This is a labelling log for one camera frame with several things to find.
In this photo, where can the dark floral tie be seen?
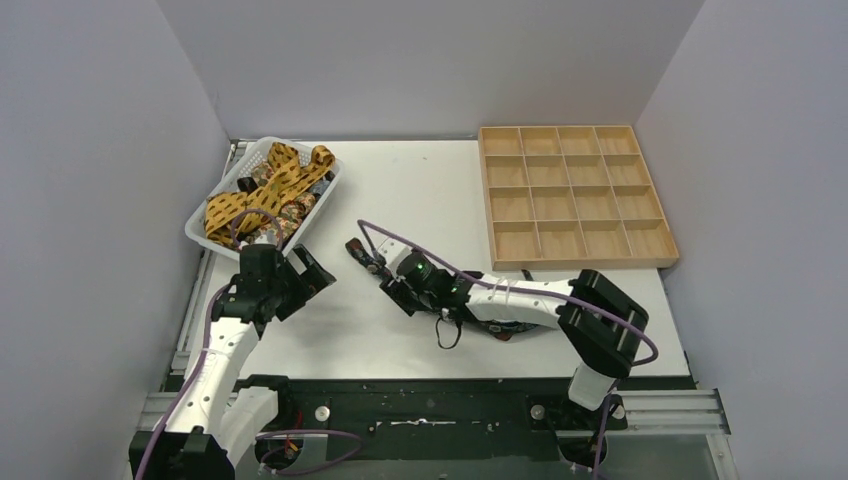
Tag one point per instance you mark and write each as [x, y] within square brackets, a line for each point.
[364, 255]

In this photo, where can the white plastic basket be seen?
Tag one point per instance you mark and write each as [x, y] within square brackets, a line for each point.
[194, 229]

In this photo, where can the yellow patterned tie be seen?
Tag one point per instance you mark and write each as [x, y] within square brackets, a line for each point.
[221, 208]

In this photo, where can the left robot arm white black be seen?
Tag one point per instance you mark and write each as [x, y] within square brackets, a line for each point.
[203, 433]

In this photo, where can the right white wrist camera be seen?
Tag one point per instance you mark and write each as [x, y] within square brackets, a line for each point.
[393, 252]

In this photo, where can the wooden compartment tray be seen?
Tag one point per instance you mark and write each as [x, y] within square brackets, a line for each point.
[571, 197]

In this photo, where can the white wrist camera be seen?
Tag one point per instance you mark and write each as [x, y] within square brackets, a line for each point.
[393, 252]
[263, 238]

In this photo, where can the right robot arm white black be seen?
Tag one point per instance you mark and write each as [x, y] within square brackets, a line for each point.
[603, 324]

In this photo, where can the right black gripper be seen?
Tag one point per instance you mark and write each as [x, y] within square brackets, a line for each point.
[399, 287]

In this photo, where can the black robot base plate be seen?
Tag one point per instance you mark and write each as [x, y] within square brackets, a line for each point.
[466, 419]

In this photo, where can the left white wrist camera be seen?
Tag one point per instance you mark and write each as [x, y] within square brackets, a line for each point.
[263, 238]

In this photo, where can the beige floral tie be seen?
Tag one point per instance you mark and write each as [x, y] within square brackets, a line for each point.
[277, 197]

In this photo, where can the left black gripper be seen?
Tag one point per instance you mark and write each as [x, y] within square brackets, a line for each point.
[304, 273]

